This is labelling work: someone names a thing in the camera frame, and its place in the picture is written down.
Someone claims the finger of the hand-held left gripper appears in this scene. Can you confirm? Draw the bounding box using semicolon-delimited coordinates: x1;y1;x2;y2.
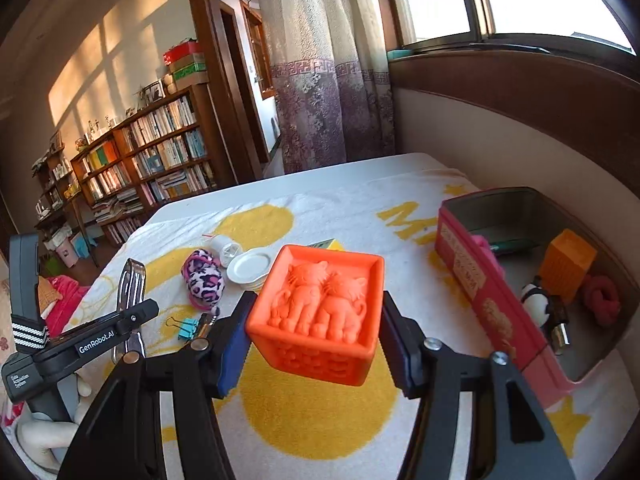
99;299;160;336

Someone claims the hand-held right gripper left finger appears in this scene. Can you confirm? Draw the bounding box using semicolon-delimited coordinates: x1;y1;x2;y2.
57;290;258;480

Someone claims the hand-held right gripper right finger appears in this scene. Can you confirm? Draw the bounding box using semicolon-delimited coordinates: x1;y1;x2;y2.
382;290;578;480

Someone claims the metal fork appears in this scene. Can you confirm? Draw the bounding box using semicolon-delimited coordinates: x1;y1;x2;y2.
112;257;148;365

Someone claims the teal binder clip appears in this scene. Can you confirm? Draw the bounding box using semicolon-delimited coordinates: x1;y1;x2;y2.
167;316;201;341

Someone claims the pink leopard print pouch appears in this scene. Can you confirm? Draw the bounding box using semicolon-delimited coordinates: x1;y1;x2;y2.
181;248;227;310

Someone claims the orange-red tiger relief cube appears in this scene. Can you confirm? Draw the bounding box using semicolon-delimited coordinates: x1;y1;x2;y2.
245;244;387;387

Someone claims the pink tin container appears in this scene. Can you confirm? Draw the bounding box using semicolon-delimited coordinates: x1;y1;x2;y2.
434;186;633;408

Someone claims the pink soft toy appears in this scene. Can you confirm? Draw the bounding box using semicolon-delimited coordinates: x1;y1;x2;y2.
467;234;506;276

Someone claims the black silver flash drive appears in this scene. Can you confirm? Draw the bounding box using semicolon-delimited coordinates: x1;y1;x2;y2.
547;295;576;356

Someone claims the light orange square relief block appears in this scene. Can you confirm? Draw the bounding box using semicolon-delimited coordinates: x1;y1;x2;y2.
537;229;598;306

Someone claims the pink knotted rope toy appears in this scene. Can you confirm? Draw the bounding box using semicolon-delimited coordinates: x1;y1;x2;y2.
579;274;623;328

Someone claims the person's left hand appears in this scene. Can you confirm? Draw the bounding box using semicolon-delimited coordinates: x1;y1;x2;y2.
17;377;96;473

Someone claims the red blanket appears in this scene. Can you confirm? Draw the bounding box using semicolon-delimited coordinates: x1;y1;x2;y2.
37;275;93;323

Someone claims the pink storage bin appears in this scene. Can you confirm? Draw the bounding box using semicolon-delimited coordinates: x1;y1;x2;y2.
54;242;78;268

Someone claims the white plastic lid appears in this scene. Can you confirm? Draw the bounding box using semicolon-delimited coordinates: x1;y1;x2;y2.
226;251;273;292

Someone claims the dark wooden display shelf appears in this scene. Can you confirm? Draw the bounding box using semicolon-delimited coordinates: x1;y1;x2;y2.
30;132;101;266

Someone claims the wooden bookshelf with books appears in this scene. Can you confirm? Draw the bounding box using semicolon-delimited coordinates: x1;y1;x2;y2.
70;82;221;246

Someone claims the white yellow printed towel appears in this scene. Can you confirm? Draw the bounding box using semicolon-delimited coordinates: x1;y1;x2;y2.
20;167;596;480

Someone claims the stack of red green boxes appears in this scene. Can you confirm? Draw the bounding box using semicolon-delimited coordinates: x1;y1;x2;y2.
162;40;210;92

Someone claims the cream purple patterned curtain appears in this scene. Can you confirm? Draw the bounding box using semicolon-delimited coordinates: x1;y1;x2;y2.
267;0;396;176

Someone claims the dark wooden door frame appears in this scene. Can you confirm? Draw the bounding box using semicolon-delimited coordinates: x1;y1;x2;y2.
186;0;281;186

